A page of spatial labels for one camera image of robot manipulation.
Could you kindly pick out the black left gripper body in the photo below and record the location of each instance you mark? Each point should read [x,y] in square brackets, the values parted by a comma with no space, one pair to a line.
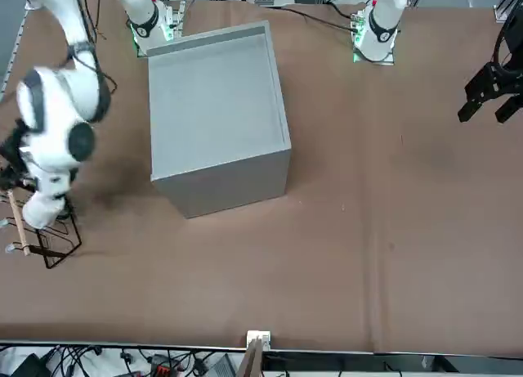
[508,80]

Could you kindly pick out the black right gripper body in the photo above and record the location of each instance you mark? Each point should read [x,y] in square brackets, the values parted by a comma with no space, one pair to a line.
[14,164]

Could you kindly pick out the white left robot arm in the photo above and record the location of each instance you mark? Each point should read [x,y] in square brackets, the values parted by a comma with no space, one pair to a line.
[382,21]

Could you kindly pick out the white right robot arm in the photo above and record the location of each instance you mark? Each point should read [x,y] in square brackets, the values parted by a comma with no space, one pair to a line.
[61,107]

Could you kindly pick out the gray metal cabinet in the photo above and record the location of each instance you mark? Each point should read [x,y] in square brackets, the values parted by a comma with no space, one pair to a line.
[212,107]

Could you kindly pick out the red and black connector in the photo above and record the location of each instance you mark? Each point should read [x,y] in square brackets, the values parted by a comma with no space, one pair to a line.
[163,369]

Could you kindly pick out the aluminium frame post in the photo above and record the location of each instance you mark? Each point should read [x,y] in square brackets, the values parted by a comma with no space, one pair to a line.
[251,360]

